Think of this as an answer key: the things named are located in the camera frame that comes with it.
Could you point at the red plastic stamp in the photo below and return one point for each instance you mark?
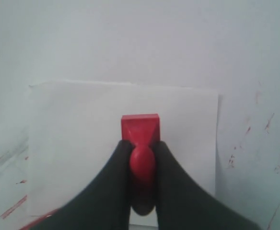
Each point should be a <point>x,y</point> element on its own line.
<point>142,131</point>

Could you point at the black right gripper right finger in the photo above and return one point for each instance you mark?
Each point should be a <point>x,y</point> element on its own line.
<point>183,205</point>

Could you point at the white paper sheet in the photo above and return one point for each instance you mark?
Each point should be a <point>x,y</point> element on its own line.
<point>75,126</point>

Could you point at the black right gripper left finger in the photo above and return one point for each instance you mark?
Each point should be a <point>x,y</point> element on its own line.
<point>104,204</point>

